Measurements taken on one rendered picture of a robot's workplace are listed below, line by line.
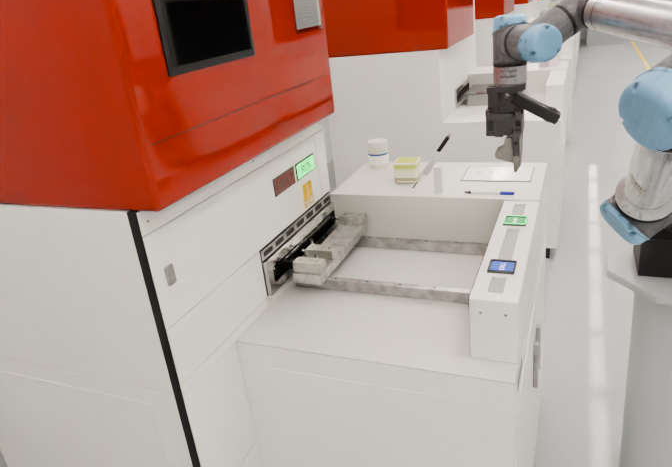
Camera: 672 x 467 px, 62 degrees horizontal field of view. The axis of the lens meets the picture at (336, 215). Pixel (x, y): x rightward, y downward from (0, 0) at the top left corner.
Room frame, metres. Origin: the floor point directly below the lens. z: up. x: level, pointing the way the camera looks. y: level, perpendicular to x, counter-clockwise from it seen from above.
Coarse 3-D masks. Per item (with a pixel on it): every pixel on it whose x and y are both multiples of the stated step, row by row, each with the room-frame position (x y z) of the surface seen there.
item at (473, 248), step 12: (360, 240) 1.58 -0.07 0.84; (372, 240) 1.56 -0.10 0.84; (384, 240) 1.54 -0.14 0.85; (396, 240) 1.53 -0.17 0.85; (408, 240) 1.52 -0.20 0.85; (420, 240) 1.51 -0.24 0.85; (432, 240) 1.50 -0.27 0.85; (444, 252) 1.47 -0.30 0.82; (456, 252) 1.45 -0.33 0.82; (468, 252) 1.44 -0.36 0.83; (480, 252) 1.42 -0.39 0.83
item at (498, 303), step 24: (504, 216) 1.35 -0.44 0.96; (528, 216) 1.33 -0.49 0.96; (504, 240) 1.22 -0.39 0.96; (528, 240) 1.19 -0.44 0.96; (528, 264) 1.12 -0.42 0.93; (480, 288) 1.00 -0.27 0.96; (504, 288) 0.99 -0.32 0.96; (528, 288) 1.13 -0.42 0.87; (480, 312) 0.95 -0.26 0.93; (504, 312) 0.94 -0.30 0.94; (480, 336) 0.96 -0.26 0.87; (504, 336) 0.94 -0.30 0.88; (504, 360) 0.94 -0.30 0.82
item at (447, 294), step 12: (324, 288) 1.33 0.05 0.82; (336, 288) 1.32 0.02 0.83; (348, 288) 1.30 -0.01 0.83; (360, 288) 1.29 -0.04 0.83; (372, 288) 1.27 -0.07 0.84; (384, 288) 1.26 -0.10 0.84; (396, 288) 1.25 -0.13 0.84; (408, 288) 1.23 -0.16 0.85; (420, 288) 1.22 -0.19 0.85; (432, 288) 1.22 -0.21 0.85; (444, 288) 1.21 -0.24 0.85; (456, 288) 1.20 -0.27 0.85; (444, 300) 1.20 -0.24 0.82; (456, 300) 1.18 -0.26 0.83
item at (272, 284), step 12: (324, 216) 1.61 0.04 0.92; (300, 228) 1.48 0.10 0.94; (312, 228) 1.52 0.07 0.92; (288, 240) 1.41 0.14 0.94; (300, 240) 1.45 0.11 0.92; (276, 252) 1.34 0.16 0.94; (264, 264) 1.28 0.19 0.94; (264, 276) 1.28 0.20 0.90; (276, 276) 1.34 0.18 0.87; (288, 276) 1.37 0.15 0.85; (276, 288) 1.30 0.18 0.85
